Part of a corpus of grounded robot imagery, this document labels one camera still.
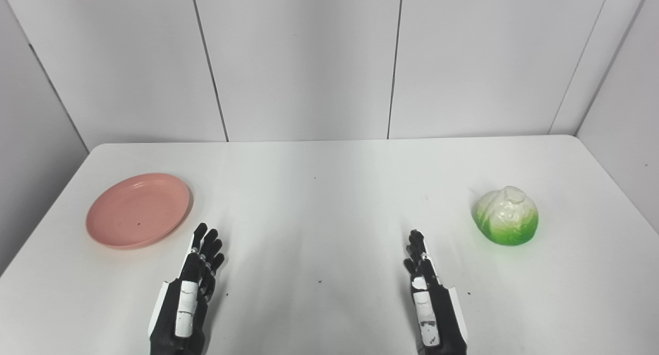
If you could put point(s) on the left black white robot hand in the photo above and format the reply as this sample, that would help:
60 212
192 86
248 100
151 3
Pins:
193 272

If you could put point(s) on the pink round plate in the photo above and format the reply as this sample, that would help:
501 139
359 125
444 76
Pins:
136 211

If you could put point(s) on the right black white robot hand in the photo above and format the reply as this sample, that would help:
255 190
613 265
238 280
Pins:
435 308

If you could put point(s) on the green white toy cabbage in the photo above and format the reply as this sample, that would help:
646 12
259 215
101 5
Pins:
507 216

